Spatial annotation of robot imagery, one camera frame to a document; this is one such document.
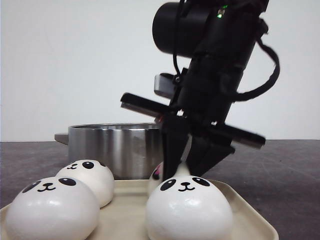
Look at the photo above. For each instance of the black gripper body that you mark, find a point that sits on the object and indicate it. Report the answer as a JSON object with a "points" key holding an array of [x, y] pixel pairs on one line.
{"points": [[195, 108]]}

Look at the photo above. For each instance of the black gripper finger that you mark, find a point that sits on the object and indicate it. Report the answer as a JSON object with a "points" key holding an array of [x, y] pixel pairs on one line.
{"points": [[205, 154], [174, 131]]}

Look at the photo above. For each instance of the panda bun pink bow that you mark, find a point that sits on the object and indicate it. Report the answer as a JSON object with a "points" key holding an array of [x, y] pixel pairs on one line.
{"points": [[155, 178]]}

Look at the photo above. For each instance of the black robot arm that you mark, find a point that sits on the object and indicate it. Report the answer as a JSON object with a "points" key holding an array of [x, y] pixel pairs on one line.
{"points": [[218, 36]]}

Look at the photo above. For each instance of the stainless steel steamer pot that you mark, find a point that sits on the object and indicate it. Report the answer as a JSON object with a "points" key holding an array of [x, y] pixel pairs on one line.
{"points": [[130, 150]]}

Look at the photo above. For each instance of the dark grey table mat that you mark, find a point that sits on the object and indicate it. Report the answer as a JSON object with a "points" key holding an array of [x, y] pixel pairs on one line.
{"points": [[281, 180]]}

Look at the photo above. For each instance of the beige plastic tray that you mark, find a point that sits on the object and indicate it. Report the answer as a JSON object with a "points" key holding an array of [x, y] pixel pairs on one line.
{"points": [[124, 218]]}

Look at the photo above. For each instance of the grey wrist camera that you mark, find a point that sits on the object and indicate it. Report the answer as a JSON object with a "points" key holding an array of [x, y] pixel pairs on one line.
{"points": [[168, 85]]}

